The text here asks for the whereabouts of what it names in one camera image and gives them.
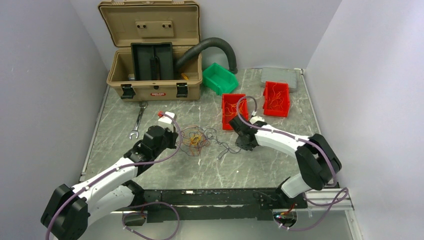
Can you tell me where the dark purple wire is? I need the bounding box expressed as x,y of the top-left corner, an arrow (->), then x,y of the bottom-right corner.
202,127 -> 243,162

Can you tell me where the multicolour wire pile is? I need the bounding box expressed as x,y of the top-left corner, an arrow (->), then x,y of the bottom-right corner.
178,125 -> 211,157

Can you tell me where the red plastic bin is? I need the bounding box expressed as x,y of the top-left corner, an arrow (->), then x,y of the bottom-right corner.
221,93 -> 249,131
262,81 -> 291,118

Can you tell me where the green plastic bin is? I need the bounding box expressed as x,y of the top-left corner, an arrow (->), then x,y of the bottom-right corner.
202,63 -> 239,96

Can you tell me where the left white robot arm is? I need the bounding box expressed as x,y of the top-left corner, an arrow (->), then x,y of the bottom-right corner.
40,122 -> 181,240

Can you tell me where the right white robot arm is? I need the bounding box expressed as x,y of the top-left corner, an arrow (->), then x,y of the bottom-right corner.
229,116 -> 342,208

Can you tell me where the silver combination wrench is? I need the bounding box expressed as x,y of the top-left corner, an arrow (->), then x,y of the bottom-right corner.
128,101 -> 149,140

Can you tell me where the black toolbox tray insert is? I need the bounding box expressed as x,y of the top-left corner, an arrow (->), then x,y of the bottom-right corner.
130,42 -> 174,81

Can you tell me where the tan plastic toolbox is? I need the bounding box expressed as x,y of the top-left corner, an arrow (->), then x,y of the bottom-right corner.
98,0 -> 202,102

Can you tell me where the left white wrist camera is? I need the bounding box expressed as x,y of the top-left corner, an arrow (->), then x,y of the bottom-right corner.
157,111 -> 176,132

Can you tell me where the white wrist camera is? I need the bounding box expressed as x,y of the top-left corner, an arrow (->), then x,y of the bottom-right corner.
157,111 -> 176,132
249,115 -> 265,125

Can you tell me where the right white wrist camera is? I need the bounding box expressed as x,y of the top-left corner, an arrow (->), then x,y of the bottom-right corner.
249,115 -> 265,125

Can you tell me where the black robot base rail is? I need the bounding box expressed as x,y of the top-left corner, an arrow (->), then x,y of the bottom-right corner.
123,187 -> 308,223

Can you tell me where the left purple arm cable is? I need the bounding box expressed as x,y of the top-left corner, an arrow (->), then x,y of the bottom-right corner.
44,110 -> 183,240

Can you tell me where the black corrugated hose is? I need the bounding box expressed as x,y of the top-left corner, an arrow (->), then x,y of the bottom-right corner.
174,37 -> 239,75

